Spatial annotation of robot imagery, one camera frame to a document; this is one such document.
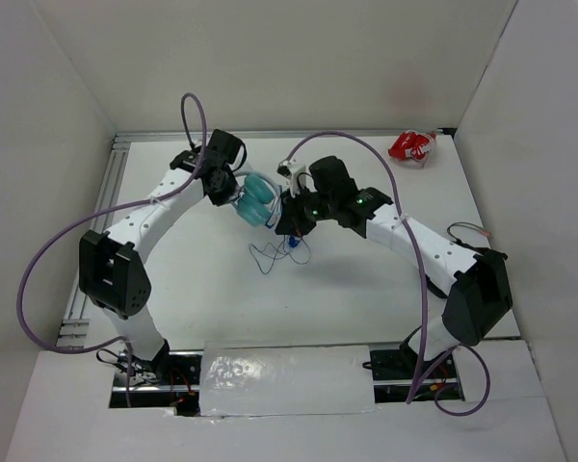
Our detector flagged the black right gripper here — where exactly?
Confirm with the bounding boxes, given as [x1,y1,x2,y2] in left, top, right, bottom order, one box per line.
[276,183,337,238]

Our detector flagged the teal cat-ear headphones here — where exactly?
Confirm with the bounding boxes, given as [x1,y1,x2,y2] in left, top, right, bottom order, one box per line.
[231,170,282,229]

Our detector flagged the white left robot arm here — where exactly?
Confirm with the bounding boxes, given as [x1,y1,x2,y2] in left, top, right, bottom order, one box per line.
[79,129,246,384]

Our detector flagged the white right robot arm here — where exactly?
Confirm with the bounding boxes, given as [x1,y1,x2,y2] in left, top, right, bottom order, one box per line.
[276,156,512,377]

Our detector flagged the red crumpled wrapper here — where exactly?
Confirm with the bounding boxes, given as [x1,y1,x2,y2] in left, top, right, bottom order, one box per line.
[388,130,436,166]

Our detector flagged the white taped cover sheet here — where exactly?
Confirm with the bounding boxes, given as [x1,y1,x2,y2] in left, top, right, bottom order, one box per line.
[199,346,376,418]

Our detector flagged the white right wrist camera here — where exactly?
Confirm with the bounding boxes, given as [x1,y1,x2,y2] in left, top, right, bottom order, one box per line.
[276,160,307,197]

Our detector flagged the red grey loose wire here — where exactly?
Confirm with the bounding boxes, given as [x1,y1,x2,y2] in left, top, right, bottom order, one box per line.
[446,221,495,246]

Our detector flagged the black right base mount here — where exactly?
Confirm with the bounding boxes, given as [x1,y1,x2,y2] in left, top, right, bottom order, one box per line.
[360,346,466,403]

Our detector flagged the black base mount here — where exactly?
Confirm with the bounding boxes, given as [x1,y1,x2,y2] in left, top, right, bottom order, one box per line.
[360,346,466,403]
[96,348,202,417]

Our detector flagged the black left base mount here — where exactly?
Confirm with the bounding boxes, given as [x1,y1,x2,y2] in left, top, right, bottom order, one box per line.
[96,348,202,417]

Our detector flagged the aluminium side rail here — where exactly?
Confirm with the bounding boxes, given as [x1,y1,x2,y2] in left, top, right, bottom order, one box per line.
[57,134,131,346]

